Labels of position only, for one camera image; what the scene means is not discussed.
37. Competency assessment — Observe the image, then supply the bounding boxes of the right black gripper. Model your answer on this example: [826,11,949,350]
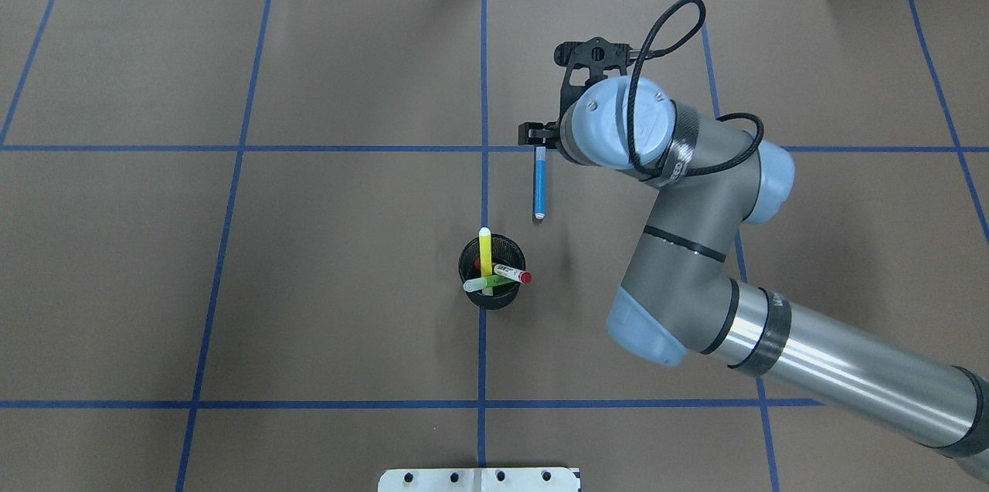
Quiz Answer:
[517,121,562,151]

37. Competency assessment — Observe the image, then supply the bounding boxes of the blue highlighter pen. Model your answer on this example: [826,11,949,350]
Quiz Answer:
[533,146,547,221]

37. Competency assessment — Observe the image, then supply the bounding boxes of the red white marker pen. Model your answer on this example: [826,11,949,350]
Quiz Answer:
[492,263,533,284]

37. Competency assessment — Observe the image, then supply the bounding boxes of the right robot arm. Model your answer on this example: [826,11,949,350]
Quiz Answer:
[517,76,987,481]

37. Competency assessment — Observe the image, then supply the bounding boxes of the black mesh pen cup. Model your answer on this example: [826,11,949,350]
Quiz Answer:
[457,234,527,311]

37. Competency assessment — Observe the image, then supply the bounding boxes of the yellow highlighter pen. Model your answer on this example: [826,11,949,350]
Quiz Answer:
[479,227,494,278]

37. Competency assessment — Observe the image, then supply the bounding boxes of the green highlighter pen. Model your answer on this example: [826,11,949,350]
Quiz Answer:
[462,274,516,293]

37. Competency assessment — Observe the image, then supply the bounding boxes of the brown paper table cover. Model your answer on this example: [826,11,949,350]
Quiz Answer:
[2,0,987,491]

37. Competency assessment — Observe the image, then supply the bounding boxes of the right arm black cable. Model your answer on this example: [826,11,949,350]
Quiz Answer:
[626,0,766,176]

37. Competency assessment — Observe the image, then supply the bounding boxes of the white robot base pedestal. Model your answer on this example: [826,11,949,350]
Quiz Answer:
[377,467,583,491]

